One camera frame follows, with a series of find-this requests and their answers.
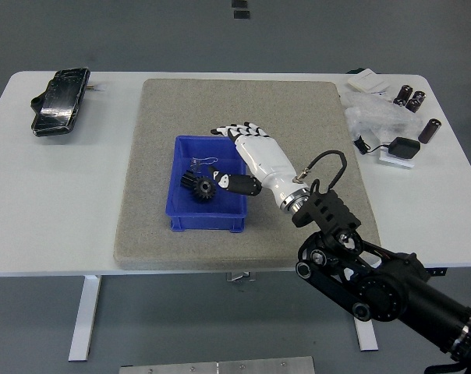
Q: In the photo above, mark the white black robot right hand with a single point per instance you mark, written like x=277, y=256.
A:
x=264, y=159

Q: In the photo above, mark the black bevel gear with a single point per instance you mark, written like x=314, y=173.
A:
x=200, y=189

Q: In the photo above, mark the blue plastic box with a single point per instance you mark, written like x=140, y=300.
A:
x=204, y=220

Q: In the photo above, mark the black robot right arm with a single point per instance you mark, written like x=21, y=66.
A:
x=395, y=288

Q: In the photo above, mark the white flat box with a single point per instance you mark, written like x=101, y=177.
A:
x=366, y=81

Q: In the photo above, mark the grey-brown felt mat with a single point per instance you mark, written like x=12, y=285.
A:
x=220, y=101

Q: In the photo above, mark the clear bubble wrap bag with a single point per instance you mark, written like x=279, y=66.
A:
x=372, y=113

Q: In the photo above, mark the white foam pad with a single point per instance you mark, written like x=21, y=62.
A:
x=391, y=161

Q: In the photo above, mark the black power adapter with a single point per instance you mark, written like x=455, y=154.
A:
x=404, y=147

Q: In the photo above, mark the black floor plate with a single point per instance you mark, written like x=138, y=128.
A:
x=241, y=14
x=239, y=3

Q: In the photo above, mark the dark cylindrical capacitor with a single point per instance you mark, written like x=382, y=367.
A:
x=413, y=105
x=429, y=130
x=402, y=94
x=418, y=96

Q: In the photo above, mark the white table leg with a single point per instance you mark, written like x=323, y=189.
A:
x=366, y=337
x=83, y=319

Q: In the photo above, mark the black flat wrapped device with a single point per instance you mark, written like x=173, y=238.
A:
x=58, y=105

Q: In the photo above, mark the metal under-table bracket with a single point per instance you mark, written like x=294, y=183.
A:
x=241, y=276

